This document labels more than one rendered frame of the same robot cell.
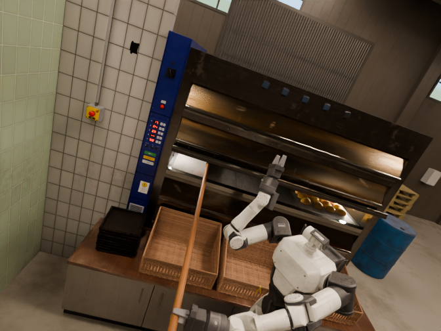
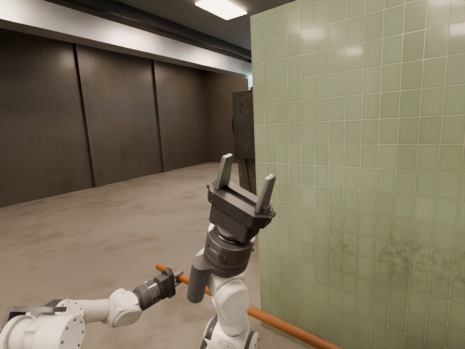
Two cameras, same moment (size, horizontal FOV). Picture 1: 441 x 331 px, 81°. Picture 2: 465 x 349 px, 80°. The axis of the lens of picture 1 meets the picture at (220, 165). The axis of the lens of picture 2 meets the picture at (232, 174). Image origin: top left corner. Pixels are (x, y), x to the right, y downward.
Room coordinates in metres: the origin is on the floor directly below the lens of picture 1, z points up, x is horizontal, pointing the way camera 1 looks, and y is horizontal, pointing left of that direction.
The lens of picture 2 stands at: (1.66, -0.61, 1.81)
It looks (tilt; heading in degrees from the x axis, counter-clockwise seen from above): 10 degrees down; 136
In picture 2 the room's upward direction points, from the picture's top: 3 degrees counter-clockwise
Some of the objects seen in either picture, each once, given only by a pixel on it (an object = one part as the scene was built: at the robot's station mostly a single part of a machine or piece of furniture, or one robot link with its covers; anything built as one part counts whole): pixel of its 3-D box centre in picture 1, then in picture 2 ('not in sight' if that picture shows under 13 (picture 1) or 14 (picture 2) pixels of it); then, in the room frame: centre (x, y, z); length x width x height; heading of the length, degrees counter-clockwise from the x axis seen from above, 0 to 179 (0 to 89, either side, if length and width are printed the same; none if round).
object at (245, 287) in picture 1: (254, 264); not in sight; (1.73, -0.54, 0.72); 0.56 x 0.49 x 0.28; 97
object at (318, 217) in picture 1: (268, 201); not in sight; (2.02, -0.49, 1.16); 1.80 x 0.06 x 0.04; 98
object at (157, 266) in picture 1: (184, 245); not in sight; (1.65, 0.05, 0.72); 0.56 x 0.49 x 0.28; 98
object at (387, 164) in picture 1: (301, 133); not in sight; (1.99, -0.50, 1.80); 1.79 x 0.11 x 0.19; 98
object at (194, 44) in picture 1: (167, 141); not in sight; (2.78, 0.67, 1.08); 1.93 x 0.16 x 2.15; 8
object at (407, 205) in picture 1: (377, 196); not in sight; (6.16, -3.91, 0.44); 1.22 x 0.84 x 0.88; 102
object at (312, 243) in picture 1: (314, 239); (46, 341); (1.13, -0.56, 1.46); 0.10 x 0.07 x 0.09; 41
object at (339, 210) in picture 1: (314, 193); not in sight; (2.51, -1.01, 1.21); 0.61 x 0.48 x 0.06; 8
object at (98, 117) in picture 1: (94, 112); not in sight; (1.75, 0.99, 1.46); 0.10 x 0.07 x 0.10; 98
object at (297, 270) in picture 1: (303, 268); not in sight; (1.16, -0.61, 1.26); 0.34 x 0.30 x 0.36; 41
